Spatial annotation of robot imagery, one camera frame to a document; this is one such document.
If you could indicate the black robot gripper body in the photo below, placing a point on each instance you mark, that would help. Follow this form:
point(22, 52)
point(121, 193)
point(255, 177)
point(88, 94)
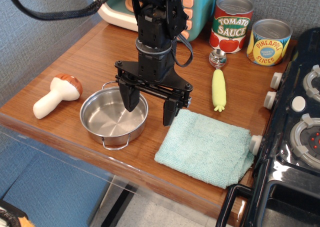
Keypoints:
point(154, 71)

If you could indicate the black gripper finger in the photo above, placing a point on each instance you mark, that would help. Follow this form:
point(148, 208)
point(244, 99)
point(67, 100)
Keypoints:
point(171, 109)
point(129, 94)

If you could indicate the small steel pot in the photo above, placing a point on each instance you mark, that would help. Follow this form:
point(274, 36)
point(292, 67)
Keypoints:
point(108, 122)

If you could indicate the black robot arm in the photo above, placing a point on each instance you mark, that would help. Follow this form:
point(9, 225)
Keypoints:
point(160, 26)

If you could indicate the light blue folded cloth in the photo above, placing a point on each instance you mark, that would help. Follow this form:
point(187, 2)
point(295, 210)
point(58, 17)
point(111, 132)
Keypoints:
point(206, 149)

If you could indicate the plush mushroom toy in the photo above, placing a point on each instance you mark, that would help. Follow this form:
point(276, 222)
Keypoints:
point(63, 87)

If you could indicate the orange toy plate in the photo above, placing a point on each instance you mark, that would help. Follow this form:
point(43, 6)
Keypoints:
point(129, 5)

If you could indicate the tomato sauce can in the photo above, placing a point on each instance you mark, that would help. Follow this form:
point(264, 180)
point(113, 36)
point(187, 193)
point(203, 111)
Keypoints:
point(230, 24)

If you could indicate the pineapple slices can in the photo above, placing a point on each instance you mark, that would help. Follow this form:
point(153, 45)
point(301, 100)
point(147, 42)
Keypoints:
point(268, 41)

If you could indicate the black toy stove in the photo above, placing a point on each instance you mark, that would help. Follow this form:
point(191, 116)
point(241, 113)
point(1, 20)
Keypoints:
point(286, 185)

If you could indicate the black basket with orange item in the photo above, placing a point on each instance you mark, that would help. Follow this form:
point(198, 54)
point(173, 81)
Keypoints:
point(11, 216)

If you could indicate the scoop with yellow handle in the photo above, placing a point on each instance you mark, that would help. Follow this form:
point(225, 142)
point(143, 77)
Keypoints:
point(218, 58)

